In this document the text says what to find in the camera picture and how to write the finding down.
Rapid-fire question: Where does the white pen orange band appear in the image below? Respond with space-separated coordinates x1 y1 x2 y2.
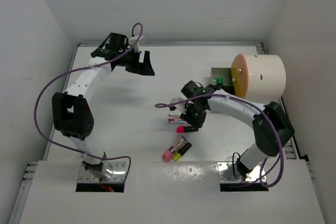
169 114 181 119

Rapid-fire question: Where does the metal mounting plate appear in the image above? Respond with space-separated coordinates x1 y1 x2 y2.
77 162 126 184
217 162 265 184

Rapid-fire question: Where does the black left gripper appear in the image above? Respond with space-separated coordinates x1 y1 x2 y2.
117 48 154 76

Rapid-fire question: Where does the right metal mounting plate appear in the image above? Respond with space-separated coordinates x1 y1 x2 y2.
217 162 265 184

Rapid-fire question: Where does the pink capped clip tube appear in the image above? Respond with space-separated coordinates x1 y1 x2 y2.
162 135 187 162

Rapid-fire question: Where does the pink black highlighter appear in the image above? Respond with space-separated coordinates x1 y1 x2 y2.
176 125 199 134

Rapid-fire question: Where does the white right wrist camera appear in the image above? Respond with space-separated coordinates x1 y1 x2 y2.
170 97 187 114

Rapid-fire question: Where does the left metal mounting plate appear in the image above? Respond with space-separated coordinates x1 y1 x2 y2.
77 162 126 184

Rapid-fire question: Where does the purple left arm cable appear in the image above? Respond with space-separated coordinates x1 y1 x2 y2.
33 23 145 183

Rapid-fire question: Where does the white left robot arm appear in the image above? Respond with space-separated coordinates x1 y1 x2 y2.
52 33 155 179

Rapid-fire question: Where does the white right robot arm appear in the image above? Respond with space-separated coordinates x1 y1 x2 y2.
180 81 295 177

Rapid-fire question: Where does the yellow drawer with gold knob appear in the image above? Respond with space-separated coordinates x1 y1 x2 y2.
230 54 248 98

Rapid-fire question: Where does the white pen magenta cap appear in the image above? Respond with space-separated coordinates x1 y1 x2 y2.
168 118 188 124

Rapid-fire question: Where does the green black highlighter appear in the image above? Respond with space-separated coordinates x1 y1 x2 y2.
216 78 224 88

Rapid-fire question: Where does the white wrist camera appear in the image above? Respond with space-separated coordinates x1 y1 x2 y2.
129 35 145 51
170 97 187 114

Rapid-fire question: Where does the white cylindrical drawer organizer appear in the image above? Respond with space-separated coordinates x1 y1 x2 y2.
243 54 286 104

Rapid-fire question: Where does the green drawer with gold knob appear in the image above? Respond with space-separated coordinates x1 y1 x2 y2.
211 67 234 87

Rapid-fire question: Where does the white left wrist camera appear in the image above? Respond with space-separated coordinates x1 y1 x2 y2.
129 35 145 51

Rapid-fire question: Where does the yellow black highlighter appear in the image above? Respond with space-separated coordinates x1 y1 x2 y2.
173 143 192 161

